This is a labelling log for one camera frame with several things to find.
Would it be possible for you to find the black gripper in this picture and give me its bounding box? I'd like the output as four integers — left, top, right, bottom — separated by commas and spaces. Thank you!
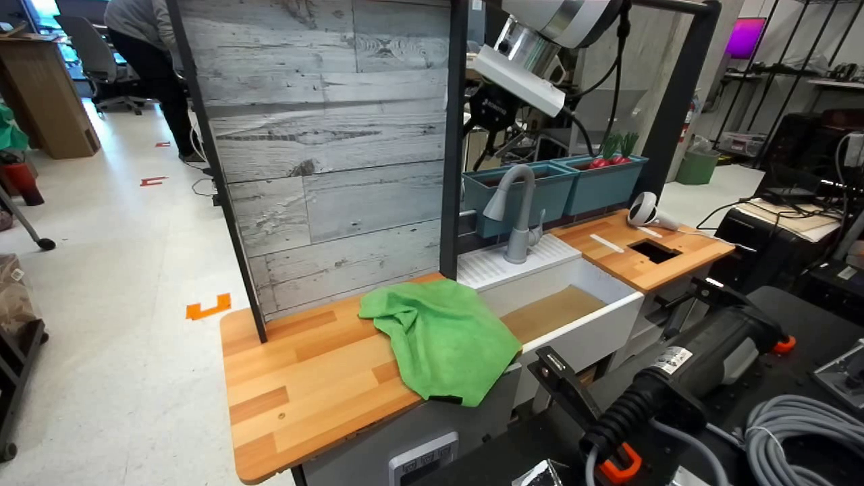
466, 81, 534, 174

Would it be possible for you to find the grey curved sink faucet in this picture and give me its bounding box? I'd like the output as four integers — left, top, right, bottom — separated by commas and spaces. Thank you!
481, 163, 547, 268

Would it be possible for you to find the long teal plastic bin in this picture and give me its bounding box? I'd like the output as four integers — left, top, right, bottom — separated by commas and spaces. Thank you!
461, 159, 580, 243

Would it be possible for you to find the short teal plastic bin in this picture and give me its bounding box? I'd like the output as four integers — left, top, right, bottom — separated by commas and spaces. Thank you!
558, 151, 650, 223

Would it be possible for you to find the white marker stick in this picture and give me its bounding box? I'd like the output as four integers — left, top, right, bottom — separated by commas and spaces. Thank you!
587, 233, 630, 260

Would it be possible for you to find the white tape roll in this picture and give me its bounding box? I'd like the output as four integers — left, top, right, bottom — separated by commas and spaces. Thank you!
623, 189, 662, 229

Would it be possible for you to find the white toy kitchen sink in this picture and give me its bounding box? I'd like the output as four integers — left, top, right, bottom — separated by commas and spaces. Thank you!
453, 233, 647, 376

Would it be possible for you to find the grey wood-pattern back panel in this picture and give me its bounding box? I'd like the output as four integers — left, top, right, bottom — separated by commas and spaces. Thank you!
176, 0, 453, 318

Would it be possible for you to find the wooden countertop with cutout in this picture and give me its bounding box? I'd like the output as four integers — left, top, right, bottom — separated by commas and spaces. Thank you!
547, 209, 736, 297

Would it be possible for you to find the green bucket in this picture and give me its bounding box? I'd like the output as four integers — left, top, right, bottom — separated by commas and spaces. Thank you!
676, 146, 724, 189

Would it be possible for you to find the green microfibre cloth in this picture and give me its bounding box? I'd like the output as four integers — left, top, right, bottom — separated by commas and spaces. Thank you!
357, 277, 523, 412

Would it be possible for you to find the plain wooden countertop slab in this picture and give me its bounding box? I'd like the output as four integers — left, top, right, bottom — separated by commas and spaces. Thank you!
219, 270, 469, 486

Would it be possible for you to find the black clamp with orange trigger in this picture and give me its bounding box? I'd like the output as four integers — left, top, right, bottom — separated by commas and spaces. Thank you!
534, 344, 669, 486

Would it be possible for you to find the grey cabinet base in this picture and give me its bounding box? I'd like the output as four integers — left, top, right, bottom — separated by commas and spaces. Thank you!
291, 353, 562, 486

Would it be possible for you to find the black clamp with orange tip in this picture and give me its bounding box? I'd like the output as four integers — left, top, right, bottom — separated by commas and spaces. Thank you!
699, 279, 803, 359

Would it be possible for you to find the standing person in grey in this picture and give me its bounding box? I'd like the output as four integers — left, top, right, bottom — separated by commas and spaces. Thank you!
101, 0, 209, 169

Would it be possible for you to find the brown wooden desk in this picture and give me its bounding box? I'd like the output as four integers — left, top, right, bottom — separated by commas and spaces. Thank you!
0, 32, 103, 163

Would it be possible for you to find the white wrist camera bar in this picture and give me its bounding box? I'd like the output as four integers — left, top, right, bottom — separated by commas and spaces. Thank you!
464, 44, 570, 123

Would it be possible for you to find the black frame post with beam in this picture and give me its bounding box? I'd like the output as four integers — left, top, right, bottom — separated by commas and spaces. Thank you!
619, 0, 724, 200

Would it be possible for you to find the grey coiled cable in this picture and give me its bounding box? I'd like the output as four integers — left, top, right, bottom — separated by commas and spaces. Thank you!
743, 393, 864, 486

